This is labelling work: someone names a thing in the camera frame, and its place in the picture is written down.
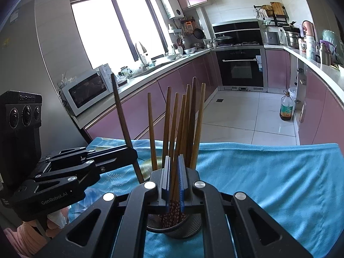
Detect silver countertop appliance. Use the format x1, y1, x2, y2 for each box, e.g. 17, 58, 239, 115
263, 31, 280, 45

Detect black range hood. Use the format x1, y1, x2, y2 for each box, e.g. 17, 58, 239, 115
211, 20, 264, 46

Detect white wall water heater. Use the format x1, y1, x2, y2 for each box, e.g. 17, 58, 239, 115
160, 0, 184, 19

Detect white microwave oven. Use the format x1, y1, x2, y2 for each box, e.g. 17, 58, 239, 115
61, 69, 110, 117

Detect cooking oil bottle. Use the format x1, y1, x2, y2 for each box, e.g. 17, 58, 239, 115
279, 91, 295, 121

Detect black wok with lid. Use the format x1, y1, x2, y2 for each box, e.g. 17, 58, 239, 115
215, 34, 234, 45

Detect blue printed tablecloth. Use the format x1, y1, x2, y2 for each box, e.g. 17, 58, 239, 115
67, 137, 344, 258

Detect stainless steel pot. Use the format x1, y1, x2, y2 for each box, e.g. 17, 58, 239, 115
285, 29, 300, 49

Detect green countertop appliance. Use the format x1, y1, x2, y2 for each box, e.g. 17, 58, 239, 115
321, 29, 344, 65

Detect black wall rack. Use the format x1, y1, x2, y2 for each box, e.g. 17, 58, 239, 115
254, 2, 289, 26

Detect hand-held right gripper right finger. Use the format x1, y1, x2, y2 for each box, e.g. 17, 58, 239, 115
177, 154, 313, 258

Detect bunch of wooden chopsticks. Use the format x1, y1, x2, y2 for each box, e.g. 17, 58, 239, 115
147, 77, 206, 225

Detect black mesh holder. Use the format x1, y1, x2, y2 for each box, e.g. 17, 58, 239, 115
146, 212, 203, 240

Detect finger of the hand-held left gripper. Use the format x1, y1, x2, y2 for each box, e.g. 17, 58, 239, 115
17, 147, 138, 197
40, 145, 129, 167

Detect steel sink faucet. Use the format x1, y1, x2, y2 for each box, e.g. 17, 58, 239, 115
135, 41, 148, 70

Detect person's left hand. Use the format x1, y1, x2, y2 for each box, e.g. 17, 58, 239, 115
44, 207, 68, 239

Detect white plastic containers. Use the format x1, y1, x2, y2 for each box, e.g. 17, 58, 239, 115
306, 36, 318, 60

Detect wooden cutting board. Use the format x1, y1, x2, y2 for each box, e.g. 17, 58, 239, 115
270, 2, 284, 16

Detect pink thermos jug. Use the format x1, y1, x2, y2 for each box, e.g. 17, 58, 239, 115
301, 20, 315, 37

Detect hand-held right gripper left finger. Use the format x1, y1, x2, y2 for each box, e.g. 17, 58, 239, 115
35, 155, 171, 258

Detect grey refrigerator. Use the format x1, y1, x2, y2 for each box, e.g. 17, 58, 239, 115
0, 0, 89, 146

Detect pink kitchen base cabinets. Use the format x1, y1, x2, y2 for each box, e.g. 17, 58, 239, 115
265, 44, 344, 151
78, 50, 223, 140

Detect black built-in oven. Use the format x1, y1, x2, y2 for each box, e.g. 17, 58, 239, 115
215, 48, 265, 91

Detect kitchen window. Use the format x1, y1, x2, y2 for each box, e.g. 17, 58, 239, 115
69, 0, 172, 73

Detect wooden chopstick red floral end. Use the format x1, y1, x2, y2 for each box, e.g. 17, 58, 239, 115
168, 94, 187, 221
111, 73, 145, 183

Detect steel thermos bottle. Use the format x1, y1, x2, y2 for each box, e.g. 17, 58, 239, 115
318, 41, 330, 65

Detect white waste bin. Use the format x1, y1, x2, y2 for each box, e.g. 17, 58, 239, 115
289, 86, 297, 111

